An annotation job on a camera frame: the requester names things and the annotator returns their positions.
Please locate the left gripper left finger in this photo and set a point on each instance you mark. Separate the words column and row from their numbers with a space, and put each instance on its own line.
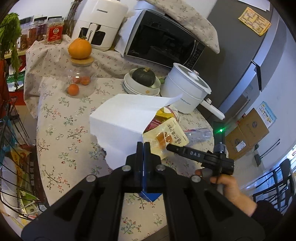
column 91, row 210

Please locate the floral microwave cover cloth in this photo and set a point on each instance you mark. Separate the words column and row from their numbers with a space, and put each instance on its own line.
column 190, row 19

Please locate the glass jar with wooden lid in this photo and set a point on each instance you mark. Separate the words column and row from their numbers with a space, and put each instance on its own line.
column 81, row 79

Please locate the white electric pot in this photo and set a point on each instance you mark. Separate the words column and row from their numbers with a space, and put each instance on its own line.
column 190, row 89

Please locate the upper cardboard box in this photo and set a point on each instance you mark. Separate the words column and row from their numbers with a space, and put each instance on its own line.
column 253, row 128

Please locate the yellow dried fruit packet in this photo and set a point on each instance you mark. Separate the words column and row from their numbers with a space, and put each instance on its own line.
column 169, row 132

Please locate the yellow paper on fridge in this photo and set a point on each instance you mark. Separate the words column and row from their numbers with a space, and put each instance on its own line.
column 254, row 21

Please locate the lower cardboard box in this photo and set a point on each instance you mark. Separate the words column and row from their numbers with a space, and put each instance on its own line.
column 236, row 144

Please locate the wire basket rack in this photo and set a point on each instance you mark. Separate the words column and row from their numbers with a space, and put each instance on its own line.
column 22, row 195

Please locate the large orange fruit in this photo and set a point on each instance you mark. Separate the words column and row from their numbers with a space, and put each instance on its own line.
column 80, row 49

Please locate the blue yellow poster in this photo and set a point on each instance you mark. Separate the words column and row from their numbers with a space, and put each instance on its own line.
column 266, row 114

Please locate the grey refrigerator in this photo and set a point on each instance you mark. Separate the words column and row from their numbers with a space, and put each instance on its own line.
column 246, row 61

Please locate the white papers on fridge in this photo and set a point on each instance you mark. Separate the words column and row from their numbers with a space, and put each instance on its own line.
column 260, row 4

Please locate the blue and white carton box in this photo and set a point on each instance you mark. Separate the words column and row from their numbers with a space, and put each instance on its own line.
column 119, row 125

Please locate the cardboard box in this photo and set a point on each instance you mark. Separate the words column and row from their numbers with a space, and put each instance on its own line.
column 253, row 128
column 236, row 144

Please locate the clear plastic bottle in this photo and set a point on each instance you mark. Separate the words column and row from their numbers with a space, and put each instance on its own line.
column 198, row 135

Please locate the yellow crumpled wrapper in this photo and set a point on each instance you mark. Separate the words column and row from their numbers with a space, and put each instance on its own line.
column 165, row 113

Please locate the black chair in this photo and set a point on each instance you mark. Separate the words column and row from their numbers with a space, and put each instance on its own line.
column 282, row 188

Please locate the black microwave oven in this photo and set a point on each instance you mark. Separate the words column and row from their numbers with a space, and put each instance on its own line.
column 153, row 37

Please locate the white air fryer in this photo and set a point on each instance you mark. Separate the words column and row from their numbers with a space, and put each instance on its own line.
column 98, row 22

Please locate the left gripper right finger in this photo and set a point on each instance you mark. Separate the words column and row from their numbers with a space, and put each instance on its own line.
column 195, row 210

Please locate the dark green squash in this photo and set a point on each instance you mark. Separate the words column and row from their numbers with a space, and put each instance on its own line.
column 144, row 76

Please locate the stacked white bowls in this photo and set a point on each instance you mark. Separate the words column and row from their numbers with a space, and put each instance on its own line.
column 133, row 87

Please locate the person's right hand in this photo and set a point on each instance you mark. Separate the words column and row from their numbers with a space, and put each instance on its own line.
column 231, row 191

